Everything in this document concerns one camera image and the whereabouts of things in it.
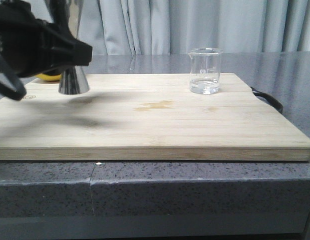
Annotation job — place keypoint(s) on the yellow lemon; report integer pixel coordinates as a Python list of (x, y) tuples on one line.
[(49, 78)]

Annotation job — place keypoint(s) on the grey curtain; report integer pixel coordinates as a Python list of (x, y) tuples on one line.
[(163, 27)]

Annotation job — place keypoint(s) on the steel double jigger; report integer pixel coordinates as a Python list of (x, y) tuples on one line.
[(72, 80)]

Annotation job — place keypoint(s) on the wooden cutting board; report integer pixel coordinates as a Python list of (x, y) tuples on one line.
[(131, 117)]

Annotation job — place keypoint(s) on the glass beaker with clear liquid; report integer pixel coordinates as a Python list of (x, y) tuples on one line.
[(205, 70)]

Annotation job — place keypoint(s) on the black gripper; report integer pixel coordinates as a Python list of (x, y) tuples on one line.
[(32, 46)]

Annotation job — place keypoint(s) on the black cutting board handle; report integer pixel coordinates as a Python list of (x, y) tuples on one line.
[(269, 99)]

